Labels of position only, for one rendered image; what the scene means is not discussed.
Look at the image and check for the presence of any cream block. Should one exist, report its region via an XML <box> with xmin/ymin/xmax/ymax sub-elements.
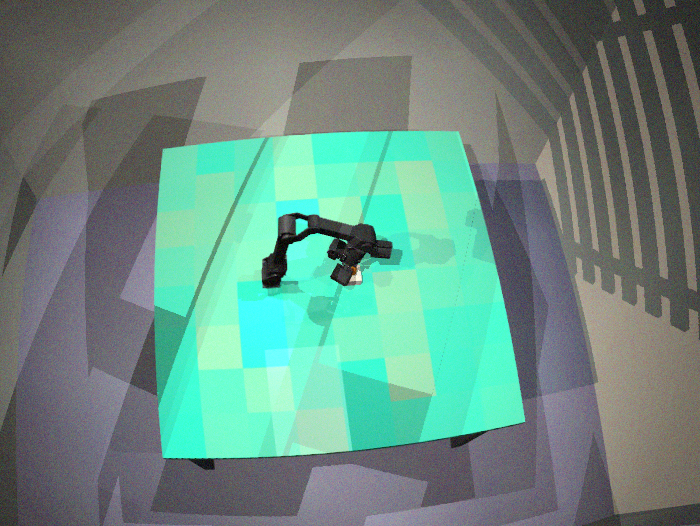
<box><xmin>347</xmin><ymin>265</ymin><xmax>362</xmax><ymax>286</ymax></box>

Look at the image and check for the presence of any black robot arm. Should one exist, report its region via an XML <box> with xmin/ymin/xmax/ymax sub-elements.
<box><xmin>261</xmin><ymin>212</ymin><xmax>393</xmax><ymax>289</ymax></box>

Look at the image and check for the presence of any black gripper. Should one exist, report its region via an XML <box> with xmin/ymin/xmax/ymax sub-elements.
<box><xmin>330</xmin><ymin>248</ymin><xmax>363</xmax><ymax>286</ymax></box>

